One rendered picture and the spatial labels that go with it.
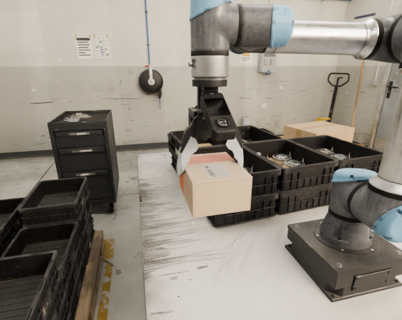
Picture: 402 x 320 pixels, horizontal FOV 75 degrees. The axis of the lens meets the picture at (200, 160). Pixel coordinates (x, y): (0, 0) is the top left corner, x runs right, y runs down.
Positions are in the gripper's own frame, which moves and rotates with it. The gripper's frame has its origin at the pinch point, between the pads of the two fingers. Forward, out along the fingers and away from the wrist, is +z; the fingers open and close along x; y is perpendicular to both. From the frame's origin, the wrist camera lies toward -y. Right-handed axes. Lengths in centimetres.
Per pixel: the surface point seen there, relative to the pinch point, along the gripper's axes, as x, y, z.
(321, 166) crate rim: -61, 39, 18
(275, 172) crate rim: -38, 37, 18
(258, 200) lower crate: -31, 36, 29
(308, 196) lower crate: -57, 40, 33
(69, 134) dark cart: 70, 178, 30
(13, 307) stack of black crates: 65, 36, 61
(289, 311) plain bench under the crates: -20.9, -5.0, 40.4
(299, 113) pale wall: -283, 383, 60
